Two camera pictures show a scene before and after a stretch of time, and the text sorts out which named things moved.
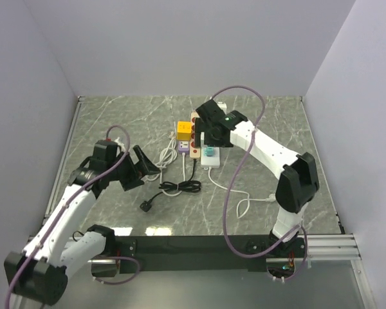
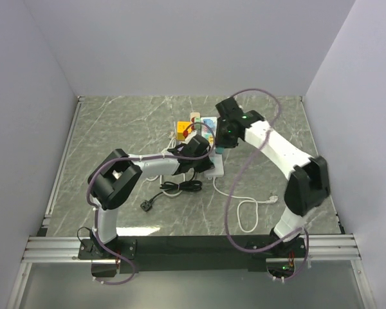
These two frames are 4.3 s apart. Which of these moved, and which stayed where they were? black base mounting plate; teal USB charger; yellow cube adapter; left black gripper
Moved: left black gripper; teal USB charger
Stayed: black base mounting plate; yellow cube adapter
